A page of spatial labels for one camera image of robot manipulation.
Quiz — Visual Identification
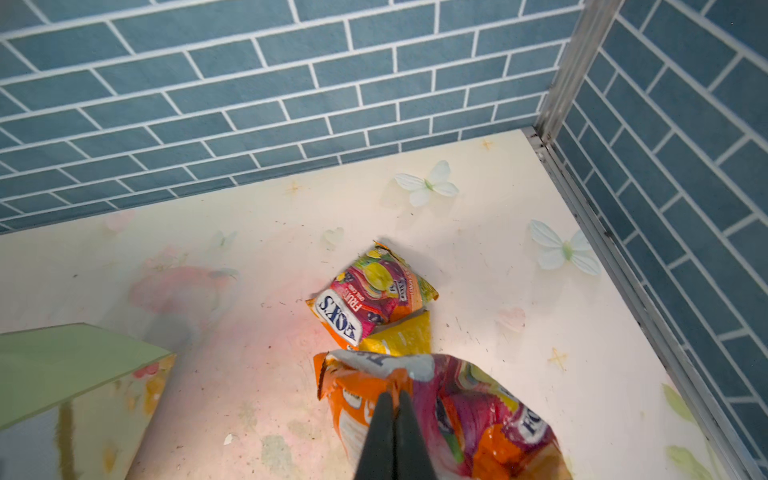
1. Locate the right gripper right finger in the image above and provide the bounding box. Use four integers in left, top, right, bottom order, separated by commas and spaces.
394, 391, 437, 480

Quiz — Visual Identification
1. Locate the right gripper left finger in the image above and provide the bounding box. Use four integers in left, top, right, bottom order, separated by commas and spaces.
355, 392, 395, 480

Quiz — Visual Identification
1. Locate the multicolour snack packet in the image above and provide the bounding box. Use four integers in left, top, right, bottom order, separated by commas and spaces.
313, 350, 571, 479

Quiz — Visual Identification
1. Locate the yellow snack packet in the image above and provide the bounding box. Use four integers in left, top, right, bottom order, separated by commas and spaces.
357, 310, 432, 356

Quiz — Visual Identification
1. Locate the orange snack packet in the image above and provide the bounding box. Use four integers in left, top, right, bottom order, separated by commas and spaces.
306, 242, 439, 350

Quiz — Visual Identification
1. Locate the colourful paper gift bag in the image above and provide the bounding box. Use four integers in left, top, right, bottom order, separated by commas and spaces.
1, 323, 176, 479

